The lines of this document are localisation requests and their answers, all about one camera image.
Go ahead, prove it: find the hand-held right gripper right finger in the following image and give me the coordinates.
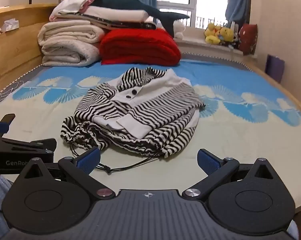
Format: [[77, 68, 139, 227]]
[[182, 148, 282, 201]]

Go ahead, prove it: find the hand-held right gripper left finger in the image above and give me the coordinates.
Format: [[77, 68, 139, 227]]
[[18, 147, 116, 201]]

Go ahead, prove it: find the black white striped hoodie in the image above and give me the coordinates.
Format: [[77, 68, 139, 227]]
[[60, 67, 206, 174]]

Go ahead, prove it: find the blue printed bed blanket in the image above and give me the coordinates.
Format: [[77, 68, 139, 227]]
[[0, 52, 301, 205]]

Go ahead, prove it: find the wooden bed headboard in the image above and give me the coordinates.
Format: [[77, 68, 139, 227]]
[[0, 4, 60, 98]]

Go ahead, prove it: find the white tissue pack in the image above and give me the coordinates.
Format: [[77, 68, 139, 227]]
[[1, 18, 20, 33]]

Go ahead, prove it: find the cream folded quilt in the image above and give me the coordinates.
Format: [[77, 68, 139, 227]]
[[37, 20, 106, 67]]

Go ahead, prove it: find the purple box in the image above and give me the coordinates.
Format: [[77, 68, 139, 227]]
[[265, 54, 285, 83]]

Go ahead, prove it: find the red folded blanket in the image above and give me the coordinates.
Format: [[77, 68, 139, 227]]
[[100, 28, 181, 67]]

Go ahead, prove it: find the yellow plush toy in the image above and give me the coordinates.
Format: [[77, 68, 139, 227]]
[[219, 26, 235, 43], [204, 23, 222, 45]]

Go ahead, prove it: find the dark red cushion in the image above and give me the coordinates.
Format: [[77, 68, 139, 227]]
[[239, 24, 258, 55]]

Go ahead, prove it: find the white plush toy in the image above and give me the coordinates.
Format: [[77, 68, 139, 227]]
[[172, 20, 186, 39]]

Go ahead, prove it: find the dark blue shark plush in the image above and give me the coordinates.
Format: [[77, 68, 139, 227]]
[[90, 0, 190, 37]]

